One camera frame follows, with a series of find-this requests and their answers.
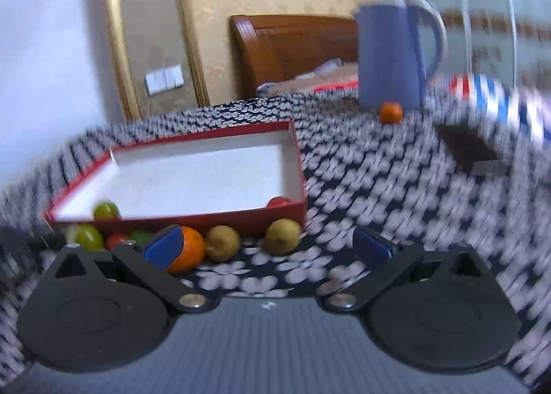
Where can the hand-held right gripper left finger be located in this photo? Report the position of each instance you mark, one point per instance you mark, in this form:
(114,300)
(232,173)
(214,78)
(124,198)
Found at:
(162,248)

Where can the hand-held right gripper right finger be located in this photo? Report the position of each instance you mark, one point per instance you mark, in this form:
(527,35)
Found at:
(371,244)

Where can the large orange mandarin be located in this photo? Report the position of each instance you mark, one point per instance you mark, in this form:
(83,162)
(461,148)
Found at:
(192,248)

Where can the pale yellow small fruit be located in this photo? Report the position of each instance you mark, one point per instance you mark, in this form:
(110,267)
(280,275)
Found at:
(222,243)

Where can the green tomato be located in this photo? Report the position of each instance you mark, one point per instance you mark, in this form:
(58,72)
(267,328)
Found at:
(106,210)
(88,237)

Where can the red shallow cardboard box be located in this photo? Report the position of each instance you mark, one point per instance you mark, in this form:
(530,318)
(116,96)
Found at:
(193,170)

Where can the olive green small fruit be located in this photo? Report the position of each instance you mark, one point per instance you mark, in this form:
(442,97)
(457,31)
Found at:
(282,236)

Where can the green lime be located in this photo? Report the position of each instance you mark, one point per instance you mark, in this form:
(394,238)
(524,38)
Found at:
(140,236)

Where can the red cherry tomato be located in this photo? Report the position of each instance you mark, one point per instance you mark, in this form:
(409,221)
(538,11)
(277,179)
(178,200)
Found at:
(278,202)
(115,241)

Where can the black white floral tablecloth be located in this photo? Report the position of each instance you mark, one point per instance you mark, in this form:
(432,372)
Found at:
(379,187)

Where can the small orange mandarin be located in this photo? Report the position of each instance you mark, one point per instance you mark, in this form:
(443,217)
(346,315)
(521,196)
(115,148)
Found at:
(391,112)

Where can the brown pink bedding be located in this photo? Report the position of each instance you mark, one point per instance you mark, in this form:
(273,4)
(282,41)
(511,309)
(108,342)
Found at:
(301,82)

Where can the blue pitcher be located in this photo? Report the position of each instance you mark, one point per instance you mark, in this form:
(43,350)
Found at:
(387,54)

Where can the red white blue striped blanket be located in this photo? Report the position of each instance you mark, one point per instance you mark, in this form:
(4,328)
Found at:
(490,95)

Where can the wooden bed headboard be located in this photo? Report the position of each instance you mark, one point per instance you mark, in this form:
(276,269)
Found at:
(297,45)

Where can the white wall light switch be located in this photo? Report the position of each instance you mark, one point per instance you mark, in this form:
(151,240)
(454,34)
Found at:
(163,80)

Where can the gold wall moulding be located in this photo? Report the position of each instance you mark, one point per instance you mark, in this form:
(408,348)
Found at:
(191,41)
(118,41)

